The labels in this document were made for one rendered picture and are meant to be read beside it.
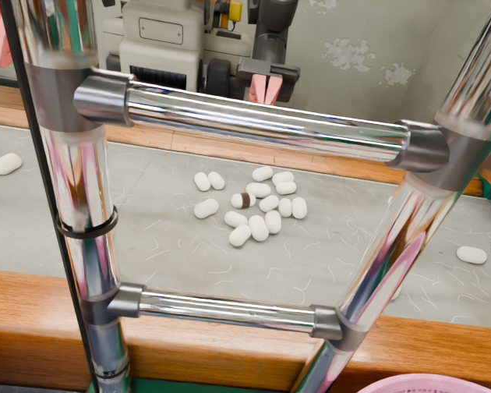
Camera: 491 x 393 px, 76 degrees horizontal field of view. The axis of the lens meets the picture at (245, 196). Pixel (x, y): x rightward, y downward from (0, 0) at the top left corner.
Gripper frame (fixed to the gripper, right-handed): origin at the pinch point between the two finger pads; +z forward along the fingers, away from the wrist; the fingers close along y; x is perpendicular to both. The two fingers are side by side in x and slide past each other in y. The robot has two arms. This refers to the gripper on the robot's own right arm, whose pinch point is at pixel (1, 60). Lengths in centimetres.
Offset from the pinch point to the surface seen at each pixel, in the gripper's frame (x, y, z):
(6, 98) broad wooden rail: 12.7, -7.1, -0.6
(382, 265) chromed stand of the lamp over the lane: -26, 41, 24
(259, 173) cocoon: 5.8, 37.9, 8.9
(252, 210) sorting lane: 2.3, 37.0, 15.7
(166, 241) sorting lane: -3.1, 26.8, 21.9
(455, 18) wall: 106, 160, -144
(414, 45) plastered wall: 132, 150, -144
